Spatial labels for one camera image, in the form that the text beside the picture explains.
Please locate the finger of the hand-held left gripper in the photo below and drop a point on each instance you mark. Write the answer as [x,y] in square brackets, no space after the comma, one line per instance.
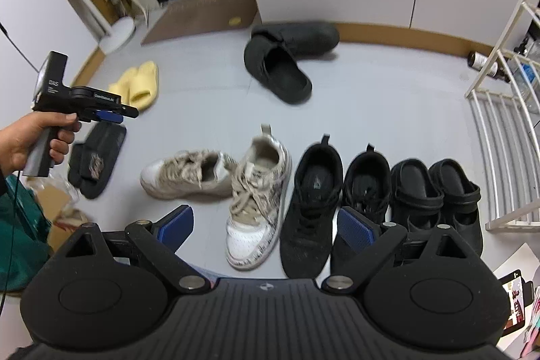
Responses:
[130,112]
[107,117]

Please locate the white paper sheet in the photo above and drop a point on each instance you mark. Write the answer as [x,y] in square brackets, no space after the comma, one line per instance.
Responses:
[512,258]

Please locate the black lace-up sneaker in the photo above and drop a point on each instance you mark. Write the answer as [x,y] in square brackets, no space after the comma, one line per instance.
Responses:
[310,216]
[367,183]

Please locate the white printed lace-up sneaker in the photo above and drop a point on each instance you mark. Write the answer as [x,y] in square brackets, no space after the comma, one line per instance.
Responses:
[253,216]
[181,178]

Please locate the teal fabric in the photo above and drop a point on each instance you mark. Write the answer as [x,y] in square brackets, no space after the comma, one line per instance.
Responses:
[21,242]

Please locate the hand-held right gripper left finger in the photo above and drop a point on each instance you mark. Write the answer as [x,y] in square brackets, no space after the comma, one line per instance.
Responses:
[175,227]

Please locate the brown bottle white label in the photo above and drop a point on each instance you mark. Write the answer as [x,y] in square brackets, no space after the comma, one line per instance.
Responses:
[479,60]

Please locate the pack of water bottles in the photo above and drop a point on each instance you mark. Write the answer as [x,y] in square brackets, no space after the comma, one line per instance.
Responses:
[527,79]

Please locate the brown door mat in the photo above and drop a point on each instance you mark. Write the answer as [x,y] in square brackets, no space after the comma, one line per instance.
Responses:
[198,18]

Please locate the white shoe rack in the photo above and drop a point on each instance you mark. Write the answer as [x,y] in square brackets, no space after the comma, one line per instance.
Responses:
[472,92]

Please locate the person's left hand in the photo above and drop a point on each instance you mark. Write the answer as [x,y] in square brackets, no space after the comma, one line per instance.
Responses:
[25,136]

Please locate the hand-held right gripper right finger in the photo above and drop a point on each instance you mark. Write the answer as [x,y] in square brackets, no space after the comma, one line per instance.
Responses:
[356,229]

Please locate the black slide sandal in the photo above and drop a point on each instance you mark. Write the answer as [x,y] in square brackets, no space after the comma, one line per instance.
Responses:
[95,161]

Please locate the dark grey clog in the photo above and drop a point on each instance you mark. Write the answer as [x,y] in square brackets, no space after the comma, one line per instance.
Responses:
[282,77]
[303,37]

